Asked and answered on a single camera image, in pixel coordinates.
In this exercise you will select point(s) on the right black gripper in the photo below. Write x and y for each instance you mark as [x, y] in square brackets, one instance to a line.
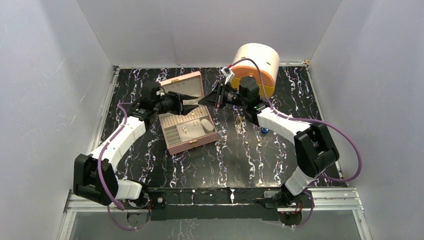
[214, 98]

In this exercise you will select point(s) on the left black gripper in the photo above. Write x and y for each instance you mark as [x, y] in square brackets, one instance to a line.
[180, 109]

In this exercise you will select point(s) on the pink jewelry box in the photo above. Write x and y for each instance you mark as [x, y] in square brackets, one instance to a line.
[185, 132]

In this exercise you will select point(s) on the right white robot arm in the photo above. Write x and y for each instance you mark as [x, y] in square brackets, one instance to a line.
[314, 147]

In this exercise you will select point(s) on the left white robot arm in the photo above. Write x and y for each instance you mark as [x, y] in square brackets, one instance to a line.
[94, 176]

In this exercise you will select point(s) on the white oval pad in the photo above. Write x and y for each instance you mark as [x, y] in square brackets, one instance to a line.
[207, 125]

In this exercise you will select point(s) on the blue stapler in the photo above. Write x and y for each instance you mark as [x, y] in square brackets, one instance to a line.
[264, 130]

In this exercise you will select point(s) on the round three-drawer organizer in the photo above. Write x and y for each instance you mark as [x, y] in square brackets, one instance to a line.
[259, 61]

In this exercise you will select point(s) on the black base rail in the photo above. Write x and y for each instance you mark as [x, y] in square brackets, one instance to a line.
[263, 203]

